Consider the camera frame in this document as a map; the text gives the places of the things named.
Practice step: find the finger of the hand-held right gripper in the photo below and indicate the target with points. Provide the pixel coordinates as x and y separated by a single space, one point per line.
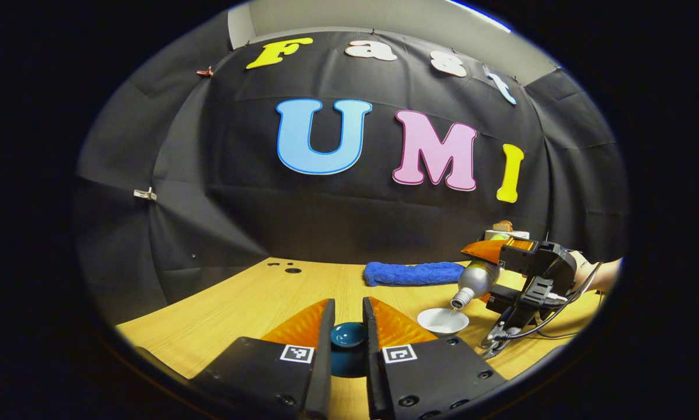
486 249
504 298

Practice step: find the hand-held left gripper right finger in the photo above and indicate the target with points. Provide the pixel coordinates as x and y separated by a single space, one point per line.
373 361

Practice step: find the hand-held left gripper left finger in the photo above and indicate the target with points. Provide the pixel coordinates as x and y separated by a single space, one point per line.
325 361

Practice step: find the silver green water bottle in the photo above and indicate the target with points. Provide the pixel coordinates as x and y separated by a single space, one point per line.
478 280

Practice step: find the teal teacup lid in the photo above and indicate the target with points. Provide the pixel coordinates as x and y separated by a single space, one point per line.
349 335

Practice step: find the white teal teacup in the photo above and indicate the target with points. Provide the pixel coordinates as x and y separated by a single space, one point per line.
437 322

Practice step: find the brown bread slice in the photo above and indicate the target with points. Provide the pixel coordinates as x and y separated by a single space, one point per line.
503 225

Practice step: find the white toaster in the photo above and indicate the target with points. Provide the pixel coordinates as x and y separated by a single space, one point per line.
516 234

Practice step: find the blue towel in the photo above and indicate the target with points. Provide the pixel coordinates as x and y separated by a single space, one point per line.
408 273

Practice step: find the black backdrop cloth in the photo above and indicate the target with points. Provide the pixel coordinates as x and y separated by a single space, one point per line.
326 221

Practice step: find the metal clip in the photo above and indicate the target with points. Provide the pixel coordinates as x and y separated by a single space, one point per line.
145 194

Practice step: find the red clip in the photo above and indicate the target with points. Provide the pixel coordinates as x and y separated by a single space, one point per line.
205 72

